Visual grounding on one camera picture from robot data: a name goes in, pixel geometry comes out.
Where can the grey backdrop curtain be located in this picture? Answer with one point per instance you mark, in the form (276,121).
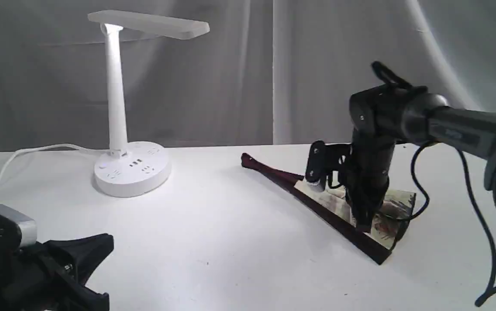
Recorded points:
(268,72)

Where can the painted folding paper fan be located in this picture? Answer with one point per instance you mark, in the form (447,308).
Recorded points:
(331,207)

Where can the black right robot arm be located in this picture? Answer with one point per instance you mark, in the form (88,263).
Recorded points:
(399,112)

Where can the white desk lamp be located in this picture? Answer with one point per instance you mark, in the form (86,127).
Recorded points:
(131,169)

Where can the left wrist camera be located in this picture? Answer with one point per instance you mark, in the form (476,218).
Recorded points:
(17,230)

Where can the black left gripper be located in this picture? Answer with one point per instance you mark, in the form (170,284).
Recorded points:
(42,276)

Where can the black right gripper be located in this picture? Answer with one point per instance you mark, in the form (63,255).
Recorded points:
(366,178)

